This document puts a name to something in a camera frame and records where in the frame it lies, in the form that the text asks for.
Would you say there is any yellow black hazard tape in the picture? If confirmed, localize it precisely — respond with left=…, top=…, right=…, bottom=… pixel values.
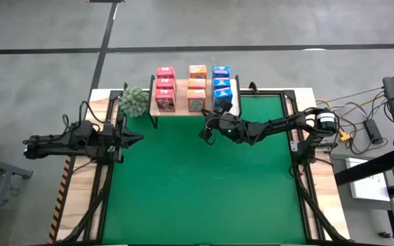
left=48, top=126, right=79, bottom=245

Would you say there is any black metal beam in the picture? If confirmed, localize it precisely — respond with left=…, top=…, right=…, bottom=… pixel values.
left=333, top=148, right=394, bottom=187

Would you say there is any red Froot Loops cereal box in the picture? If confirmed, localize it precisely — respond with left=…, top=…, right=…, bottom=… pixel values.
left=155, top=88, right=176, bottom=113
left=155, top=77, right=176, bottom=90
left=156, top=66, right=176, bottom=79

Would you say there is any black table clamp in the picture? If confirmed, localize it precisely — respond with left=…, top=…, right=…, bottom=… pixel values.
left=315, top=141, right=334, bottom=152

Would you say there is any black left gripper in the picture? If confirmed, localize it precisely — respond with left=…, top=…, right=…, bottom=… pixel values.
left=100, top=115, right=145, bottom=164

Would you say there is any orange Frosted Mini Wheats box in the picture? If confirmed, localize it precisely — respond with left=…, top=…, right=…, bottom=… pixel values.
left=187, top=78, right=207, bottom=90
left=187, top=89, right=207, bottom=113
left=188, top=64, right=208, bottom=79

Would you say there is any white box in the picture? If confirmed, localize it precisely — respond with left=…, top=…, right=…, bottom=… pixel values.
left=345, top=156, right=391, bottom=202

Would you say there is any black power brick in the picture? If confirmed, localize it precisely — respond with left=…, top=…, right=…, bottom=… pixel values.
left=363, top=118, right=385, bottom=144

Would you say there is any green table mat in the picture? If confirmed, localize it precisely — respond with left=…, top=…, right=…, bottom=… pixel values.
left=101, top=95, right=307, bottom=245

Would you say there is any yellow cable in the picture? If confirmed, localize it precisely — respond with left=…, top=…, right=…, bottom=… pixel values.
left=315, top=91, right=388, bottom=137

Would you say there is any artificial green plant in pot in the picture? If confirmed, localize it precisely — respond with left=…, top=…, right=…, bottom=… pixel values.
left=118, top=86, right=150, bottom=119

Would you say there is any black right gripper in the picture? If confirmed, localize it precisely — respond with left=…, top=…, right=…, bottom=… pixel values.
left=198, top=100, right=249, bottom=144

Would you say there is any blue Rice Krispies cereal box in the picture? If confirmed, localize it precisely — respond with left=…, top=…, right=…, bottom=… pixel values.
left=212, top=66, right=231, bottom=79
left=213, top=87, right=234, bottom=109
left=212, top=77, right=231, bottom=90

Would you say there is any black metal table frame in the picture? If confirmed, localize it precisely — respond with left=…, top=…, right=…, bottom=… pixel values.
left=58, top=81, right=350, bottom=246

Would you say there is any wooden shelf with black legs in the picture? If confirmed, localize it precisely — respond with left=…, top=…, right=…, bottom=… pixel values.
left=148, top=74, right=242, bottom=130

